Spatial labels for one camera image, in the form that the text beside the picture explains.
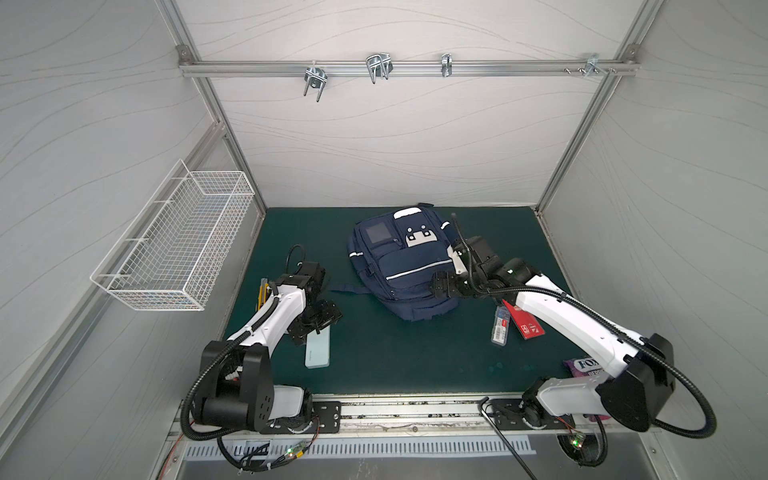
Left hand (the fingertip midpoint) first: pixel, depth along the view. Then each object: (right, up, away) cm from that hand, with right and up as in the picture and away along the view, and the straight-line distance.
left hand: (328, 323), depth 85 cm
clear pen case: (+51, -2, +3) cm, 51 cm away
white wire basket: (-33, +21, -16) cm, 42 cm away
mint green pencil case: (-3, -7, -1) cm, 8 cm away
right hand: (+33, +14, -5) cm, 36 cm away
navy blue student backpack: (+19, +18, +15) cm, 31 cm away
